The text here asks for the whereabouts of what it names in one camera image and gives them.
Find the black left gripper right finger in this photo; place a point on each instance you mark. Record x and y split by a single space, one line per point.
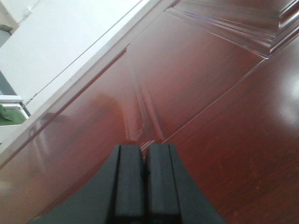
173 196

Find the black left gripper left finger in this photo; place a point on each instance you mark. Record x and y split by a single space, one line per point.
114 195

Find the brown wooden door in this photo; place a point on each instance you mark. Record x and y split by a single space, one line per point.
218 79

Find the green sandbag near cable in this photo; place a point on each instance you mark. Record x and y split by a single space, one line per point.
10 117

